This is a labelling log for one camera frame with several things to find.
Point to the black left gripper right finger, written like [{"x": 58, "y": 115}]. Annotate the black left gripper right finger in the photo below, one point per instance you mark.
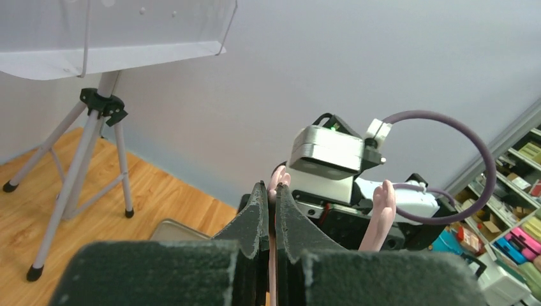
[{"x": 311, "y": 269}]

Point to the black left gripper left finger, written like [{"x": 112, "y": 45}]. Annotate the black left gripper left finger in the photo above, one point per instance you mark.
[{"x": 227, "y": 269}]

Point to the white overhead light panel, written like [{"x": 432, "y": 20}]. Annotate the white overhead light panel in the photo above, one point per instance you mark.
[{"x": 49, "y": 40}]

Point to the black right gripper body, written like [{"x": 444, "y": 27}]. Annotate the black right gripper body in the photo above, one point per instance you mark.
[{"x": 345, "y": 225}]

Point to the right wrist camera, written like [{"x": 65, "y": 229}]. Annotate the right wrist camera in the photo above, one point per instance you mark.
[{"x": 324, "y": 163}]

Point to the storage shelf with boxes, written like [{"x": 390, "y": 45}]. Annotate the storage shelf with boxes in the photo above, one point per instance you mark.
[{"x": 502, "y": 241}]

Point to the pink silicone tongs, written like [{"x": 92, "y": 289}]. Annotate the pink silicone tongs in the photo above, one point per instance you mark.
[{"x": 383, "y": 215}]

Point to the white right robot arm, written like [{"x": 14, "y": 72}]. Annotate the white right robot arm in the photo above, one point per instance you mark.
[{"x": 413, "y": 197}]

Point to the white tripod stand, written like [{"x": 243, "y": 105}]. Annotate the white tripod stand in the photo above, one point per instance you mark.
[{"x": 102, "y": 108}]

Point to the grey metal tin lid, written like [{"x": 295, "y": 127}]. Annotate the grey metal tin lid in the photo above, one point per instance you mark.
[{"x": 171, "y": 230}]

